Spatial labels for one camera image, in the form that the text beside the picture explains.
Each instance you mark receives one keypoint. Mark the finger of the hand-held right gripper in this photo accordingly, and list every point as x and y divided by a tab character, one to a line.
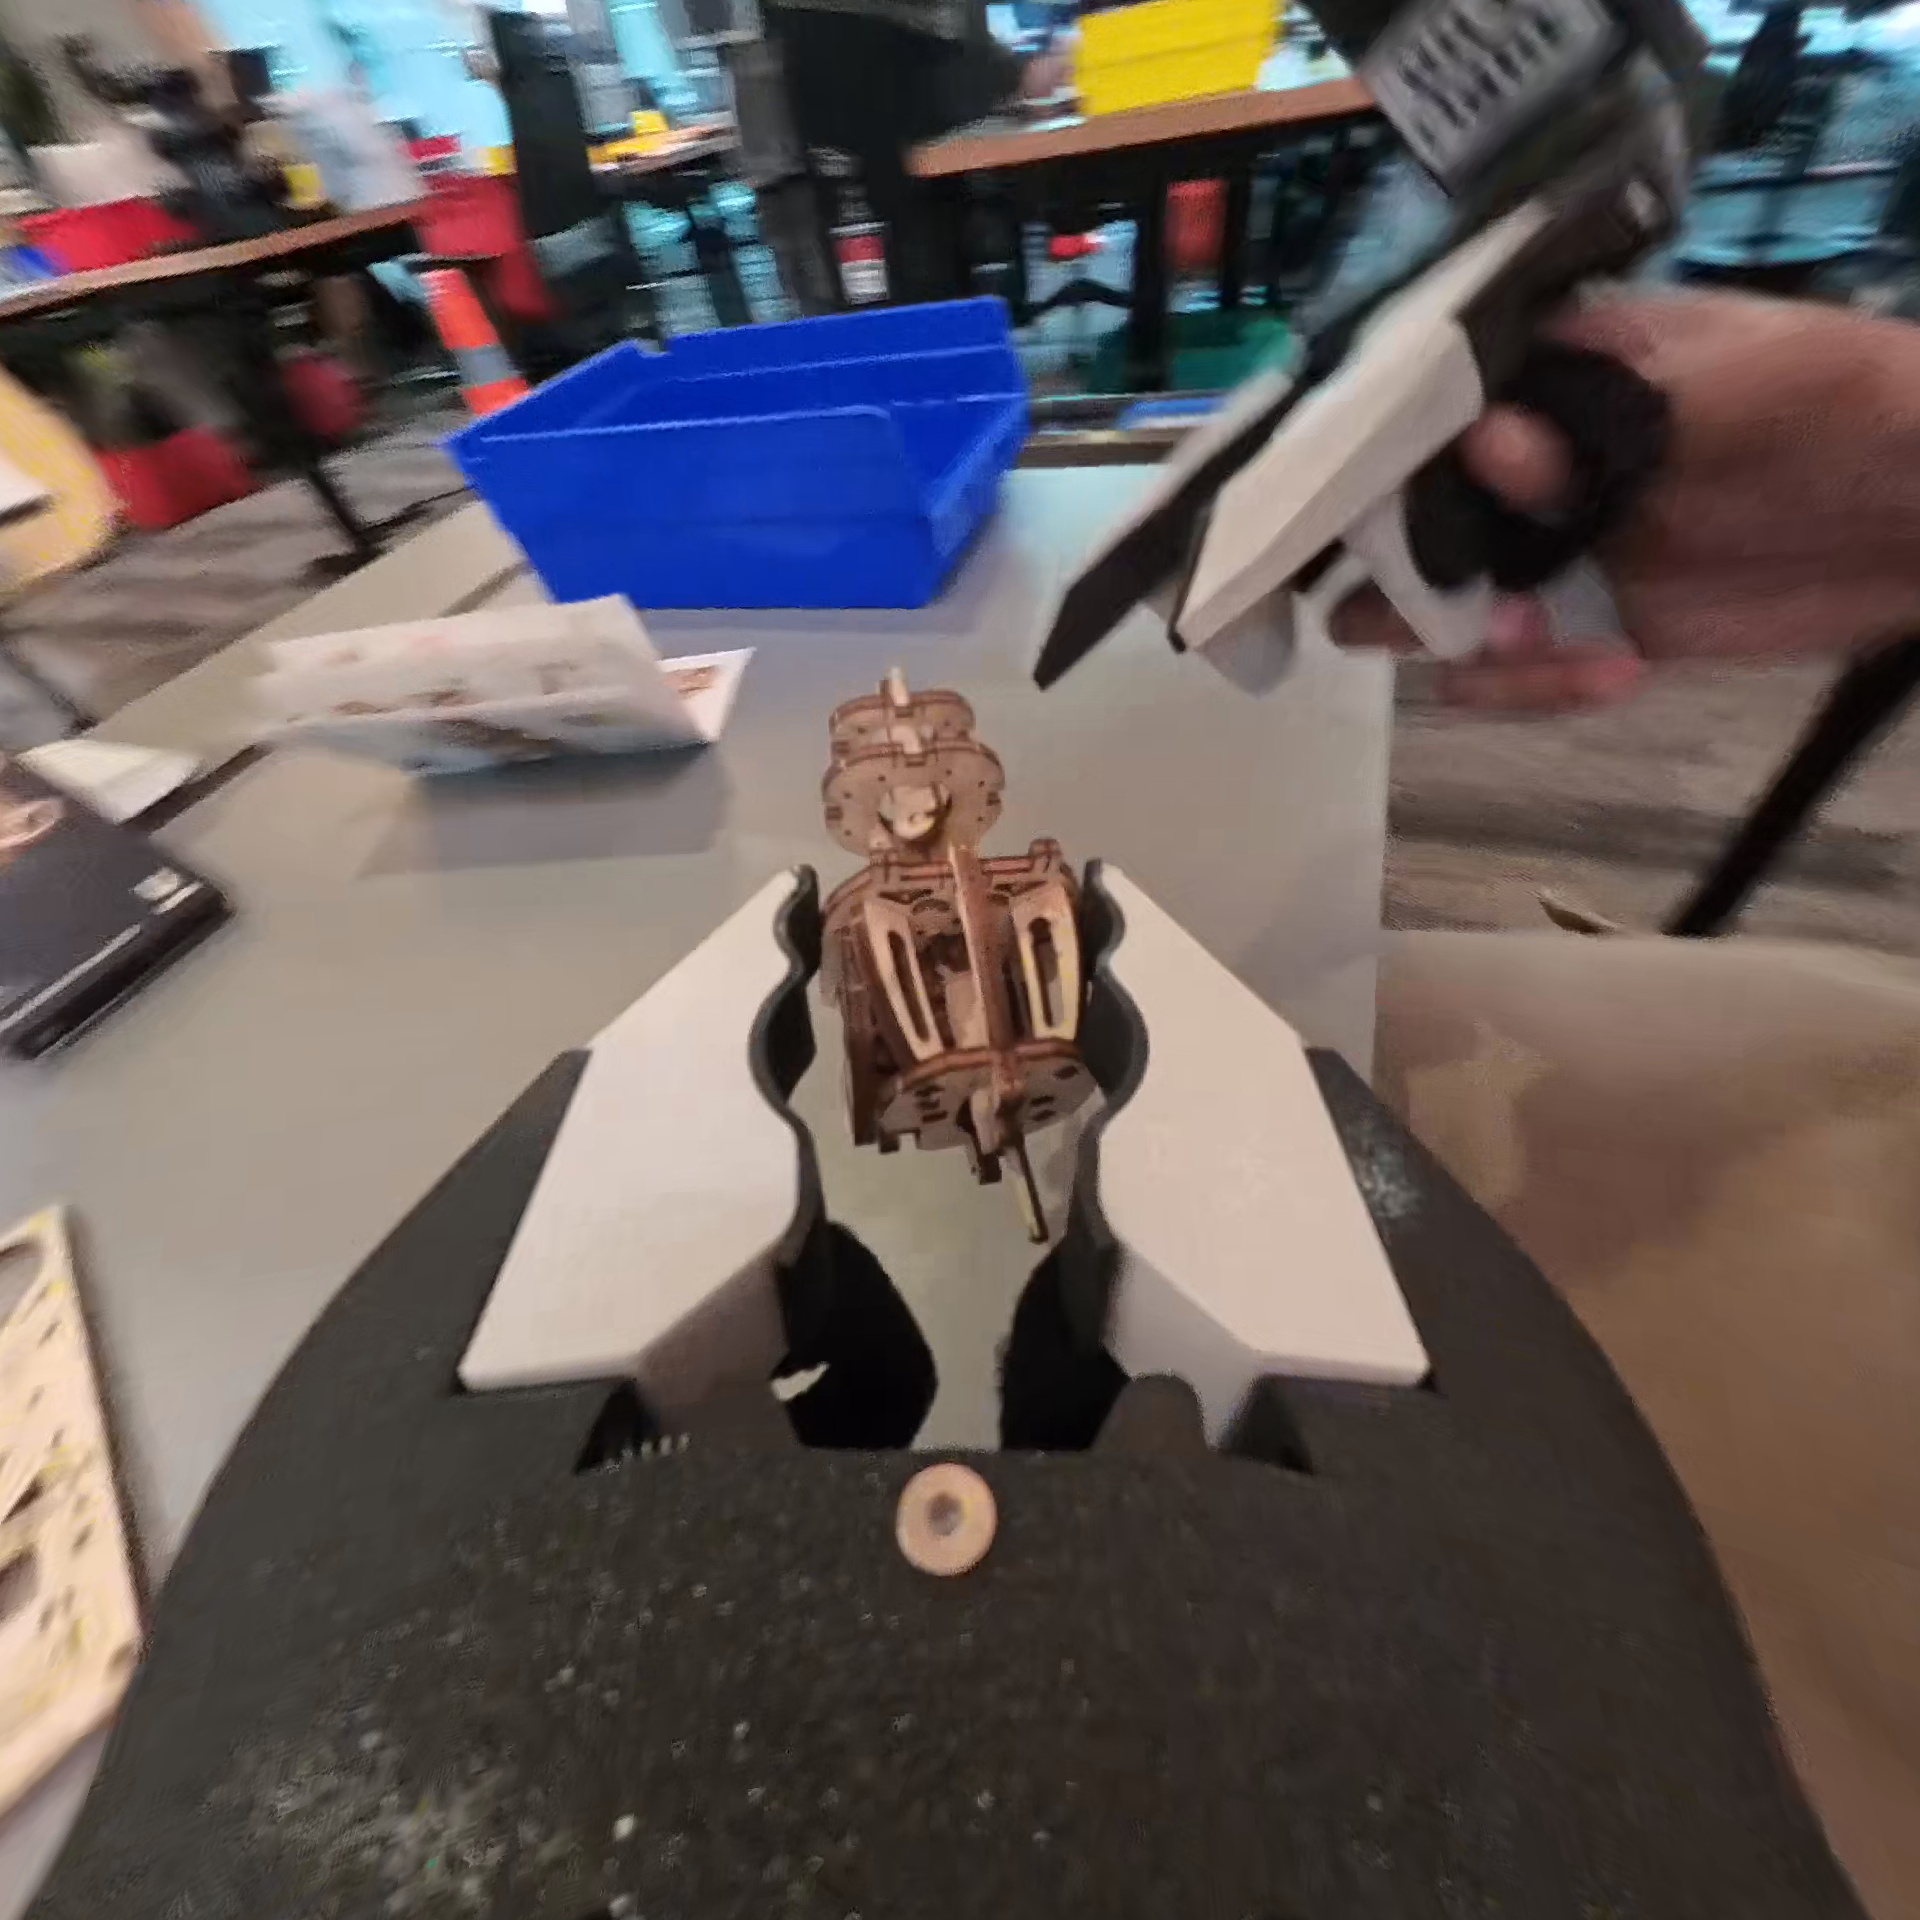
1320	480
1439	286

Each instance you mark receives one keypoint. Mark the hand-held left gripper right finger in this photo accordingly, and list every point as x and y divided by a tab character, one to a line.
1259	1201

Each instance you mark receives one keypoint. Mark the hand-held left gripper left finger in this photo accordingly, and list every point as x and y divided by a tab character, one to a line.
644	1185

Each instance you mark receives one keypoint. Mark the wooden model assembly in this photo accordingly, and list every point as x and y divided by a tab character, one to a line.
945	975

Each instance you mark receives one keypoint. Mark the wooden laser-cut parts sheet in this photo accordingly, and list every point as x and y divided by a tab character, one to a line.
68	1621

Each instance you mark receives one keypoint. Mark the person's right hand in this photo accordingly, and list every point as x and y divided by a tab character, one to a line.
1785	480

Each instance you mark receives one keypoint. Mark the wooden workbench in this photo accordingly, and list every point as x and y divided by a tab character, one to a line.
1139	128
210	259

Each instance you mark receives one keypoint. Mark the yellow storage bin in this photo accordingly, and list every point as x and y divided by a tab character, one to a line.
1177	53

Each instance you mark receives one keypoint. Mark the person's beige pants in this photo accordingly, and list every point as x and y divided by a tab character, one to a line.
1679	1350

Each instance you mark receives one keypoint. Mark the red fire extinguisher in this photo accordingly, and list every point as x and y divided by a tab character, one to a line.
859	249

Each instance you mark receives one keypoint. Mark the white instruction booklet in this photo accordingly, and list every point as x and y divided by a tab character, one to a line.
479	690

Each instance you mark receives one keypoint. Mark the black tripod leg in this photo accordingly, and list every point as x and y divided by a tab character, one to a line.
1785	796

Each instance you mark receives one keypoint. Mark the blue storage bin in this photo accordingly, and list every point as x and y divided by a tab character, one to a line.
750	496

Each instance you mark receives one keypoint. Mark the black printed box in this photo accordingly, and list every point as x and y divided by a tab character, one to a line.
89	916

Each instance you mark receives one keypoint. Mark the red storage bin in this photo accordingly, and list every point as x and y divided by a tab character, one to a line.
172	478
104	234

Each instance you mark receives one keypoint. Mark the orange traffic cone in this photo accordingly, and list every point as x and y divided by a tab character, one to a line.
477	345

